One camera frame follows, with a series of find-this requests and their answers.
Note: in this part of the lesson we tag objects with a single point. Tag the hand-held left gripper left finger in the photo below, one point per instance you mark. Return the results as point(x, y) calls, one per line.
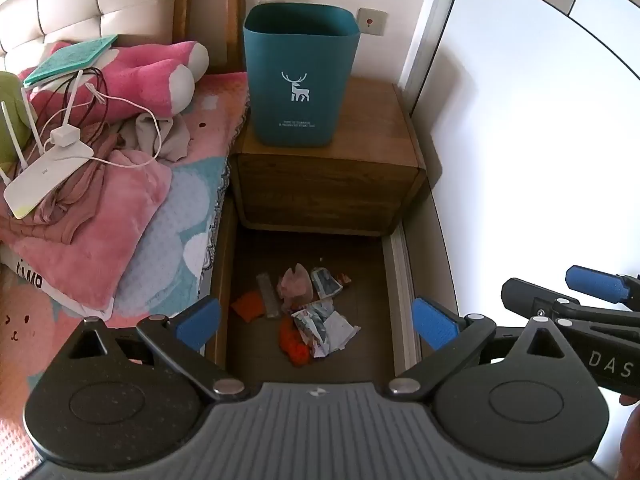
point(200, 317)

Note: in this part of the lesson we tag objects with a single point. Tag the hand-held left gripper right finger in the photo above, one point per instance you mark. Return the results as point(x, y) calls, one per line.
point(434, 322)

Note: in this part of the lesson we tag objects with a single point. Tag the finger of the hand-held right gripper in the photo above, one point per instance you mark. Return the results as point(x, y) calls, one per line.
point(595, 281)
point(530, 297)

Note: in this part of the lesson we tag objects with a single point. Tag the orange packet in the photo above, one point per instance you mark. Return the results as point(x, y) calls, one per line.
point(247, 306)

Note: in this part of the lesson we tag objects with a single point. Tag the brown stick wrapper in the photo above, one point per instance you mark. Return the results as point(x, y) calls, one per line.
point(269, 295)

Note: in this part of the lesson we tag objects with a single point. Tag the orange wrapper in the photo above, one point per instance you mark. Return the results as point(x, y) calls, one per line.
point(292, 347)

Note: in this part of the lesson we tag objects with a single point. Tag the small red wrapper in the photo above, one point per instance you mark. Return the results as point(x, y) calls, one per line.
point(345, 280)

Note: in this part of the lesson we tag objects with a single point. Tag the white printed wrapper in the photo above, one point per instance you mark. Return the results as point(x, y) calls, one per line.
point(330, 330)

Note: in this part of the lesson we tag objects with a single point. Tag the teal bin with deer print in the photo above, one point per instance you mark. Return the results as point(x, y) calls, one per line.
point(300, 60)

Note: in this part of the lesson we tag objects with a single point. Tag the person's right hand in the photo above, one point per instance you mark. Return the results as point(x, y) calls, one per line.
point(627, 400)

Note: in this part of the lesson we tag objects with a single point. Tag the aluminium door track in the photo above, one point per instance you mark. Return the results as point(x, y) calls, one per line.
point(402, 300)

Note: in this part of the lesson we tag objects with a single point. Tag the pink fleece blanket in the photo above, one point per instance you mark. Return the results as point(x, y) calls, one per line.
point(100, 230)

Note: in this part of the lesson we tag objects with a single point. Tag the wooden nightstand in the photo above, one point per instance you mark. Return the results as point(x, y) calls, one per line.
point(325, 190)

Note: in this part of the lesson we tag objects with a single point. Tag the white wardrobe sliding door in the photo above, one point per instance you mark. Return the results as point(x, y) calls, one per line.
point(525, 110)

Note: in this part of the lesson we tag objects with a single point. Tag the white router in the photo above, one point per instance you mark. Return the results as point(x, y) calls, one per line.
point(45, 175)

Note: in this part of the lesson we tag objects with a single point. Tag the white power adapter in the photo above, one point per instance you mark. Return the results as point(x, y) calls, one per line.
point(64, 136)

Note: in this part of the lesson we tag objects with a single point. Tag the pink and white plush toy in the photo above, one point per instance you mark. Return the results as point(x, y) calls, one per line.
point(145, 75)

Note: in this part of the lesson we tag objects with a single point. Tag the green plush toy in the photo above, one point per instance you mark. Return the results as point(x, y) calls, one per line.
point(12, 110)

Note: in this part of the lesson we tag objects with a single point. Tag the teal number puzzle board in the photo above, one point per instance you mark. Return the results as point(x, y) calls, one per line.
point(70, 57)

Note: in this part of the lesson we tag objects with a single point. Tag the beige padded headboard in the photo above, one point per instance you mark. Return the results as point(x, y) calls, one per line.
point(75, 0)

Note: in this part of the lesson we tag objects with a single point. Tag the wooden bed side rail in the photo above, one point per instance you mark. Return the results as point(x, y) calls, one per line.
point(222, 270)

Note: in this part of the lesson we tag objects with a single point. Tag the wall switch with red dot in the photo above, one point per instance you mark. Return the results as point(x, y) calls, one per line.
point(371, 21)

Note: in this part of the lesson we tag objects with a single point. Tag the wooden headboard frame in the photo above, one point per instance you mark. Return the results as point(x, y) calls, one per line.
point(234, 10)

